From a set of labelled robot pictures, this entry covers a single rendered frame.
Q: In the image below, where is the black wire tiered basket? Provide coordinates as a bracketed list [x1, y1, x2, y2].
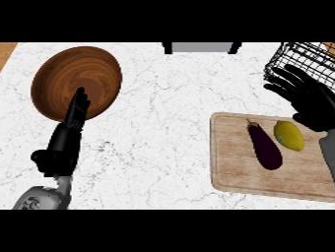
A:
[262, 41, 335, 114]

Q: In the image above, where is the yellow lemon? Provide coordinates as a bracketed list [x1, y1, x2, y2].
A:
[272, 120, 305, 153]

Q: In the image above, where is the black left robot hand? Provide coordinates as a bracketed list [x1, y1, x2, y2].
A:
[29, 87, 91, 178]

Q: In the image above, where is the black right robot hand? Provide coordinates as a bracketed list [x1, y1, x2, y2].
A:
[262, 64, 335, 133]

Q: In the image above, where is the dark purple eggplant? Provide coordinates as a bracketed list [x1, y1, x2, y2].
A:
[244, 118, 284, 171]

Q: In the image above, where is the pale wooden cutting board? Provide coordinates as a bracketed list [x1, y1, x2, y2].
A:
[208, 111, 335, 205]

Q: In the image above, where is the brown wooden bowl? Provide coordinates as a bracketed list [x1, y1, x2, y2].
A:
[29, 45, 124, 122]

